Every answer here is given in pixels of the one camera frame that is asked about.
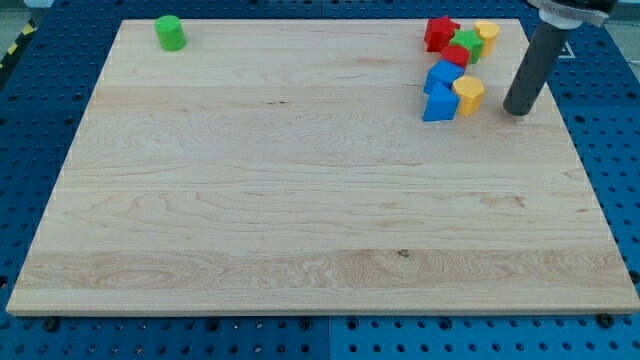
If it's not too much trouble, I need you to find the yellow hexagon block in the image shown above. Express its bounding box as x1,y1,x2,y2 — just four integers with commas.
452,75,486,116

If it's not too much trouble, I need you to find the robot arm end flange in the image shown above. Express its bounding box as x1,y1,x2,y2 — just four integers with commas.
527,0,618,29

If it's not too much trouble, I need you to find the light wooden board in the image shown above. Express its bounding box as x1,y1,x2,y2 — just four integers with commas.
7,19,639,316

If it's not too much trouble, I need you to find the blue triangle block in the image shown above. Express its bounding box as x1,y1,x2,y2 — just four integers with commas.
422,83,460,122

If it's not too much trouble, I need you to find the blue cube block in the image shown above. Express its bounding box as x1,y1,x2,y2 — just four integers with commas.
423,59,465,94

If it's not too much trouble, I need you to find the red cylinder block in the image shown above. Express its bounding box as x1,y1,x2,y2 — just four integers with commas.
440,45,471,69

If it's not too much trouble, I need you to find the red star block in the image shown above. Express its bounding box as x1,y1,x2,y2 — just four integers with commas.
424,15,461,52

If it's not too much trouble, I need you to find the green star block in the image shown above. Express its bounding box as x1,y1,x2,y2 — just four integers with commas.
449,29,484,64

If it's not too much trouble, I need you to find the green cylinder block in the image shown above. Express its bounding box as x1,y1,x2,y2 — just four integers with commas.
154,15,186,51

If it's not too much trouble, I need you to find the yellow cylinder block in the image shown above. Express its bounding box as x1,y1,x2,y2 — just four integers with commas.
474,20,500,57

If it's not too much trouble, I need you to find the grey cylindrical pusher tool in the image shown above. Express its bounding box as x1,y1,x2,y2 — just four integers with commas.
503,9,582,116

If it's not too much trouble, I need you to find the black board bolt right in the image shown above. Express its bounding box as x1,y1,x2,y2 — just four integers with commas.
596,313,615,329

